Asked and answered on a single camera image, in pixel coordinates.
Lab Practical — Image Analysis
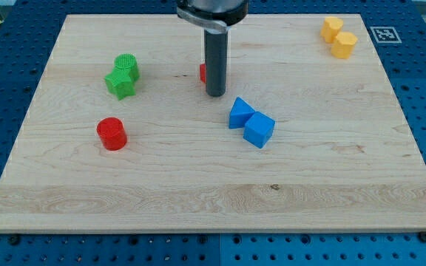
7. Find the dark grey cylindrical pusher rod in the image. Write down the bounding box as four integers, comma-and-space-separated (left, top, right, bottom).
204, 30, 228, 97

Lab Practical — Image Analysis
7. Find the red star block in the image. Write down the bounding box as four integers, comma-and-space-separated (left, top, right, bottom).
199, 63, 206, 83

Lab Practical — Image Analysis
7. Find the green star block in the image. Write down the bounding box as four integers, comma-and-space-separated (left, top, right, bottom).
104, 69, 138, 100

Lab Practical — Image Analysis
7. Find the yellow hexagon block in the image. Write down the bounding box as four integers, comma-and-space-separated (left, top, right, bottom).
331, 32, 358, 59

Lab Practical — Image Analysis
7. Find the blue triangle block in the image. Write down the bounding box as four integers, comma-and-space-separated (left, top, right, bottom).
229, 97, 256, 129

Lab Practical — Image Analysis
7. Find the green cylinder block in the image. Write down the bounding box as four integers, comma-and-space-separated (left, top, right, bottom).
114, 53, 140, 81

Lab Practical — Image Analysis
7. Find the blue cube block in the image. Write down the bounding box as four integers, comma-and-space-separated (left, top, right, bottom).
243, 112, 275, 149

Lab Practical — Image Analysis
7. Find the yellow heart block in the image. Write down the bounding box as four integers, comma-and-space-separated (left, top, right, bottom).
320, 16, 344, 44

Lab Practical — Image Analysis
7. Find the wooden board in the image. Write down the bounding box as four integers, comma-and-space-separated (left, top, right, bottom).
0, 14, 426, 234

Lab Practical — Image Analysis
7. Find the red cylinder block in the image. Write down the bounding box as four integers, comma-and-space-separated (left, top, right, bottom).
96, 117, 127, 151

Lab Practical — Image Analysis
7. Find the white fiducial marker tag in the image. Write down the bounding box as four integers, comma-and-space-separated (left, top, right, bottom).
371, 26, 402, 44

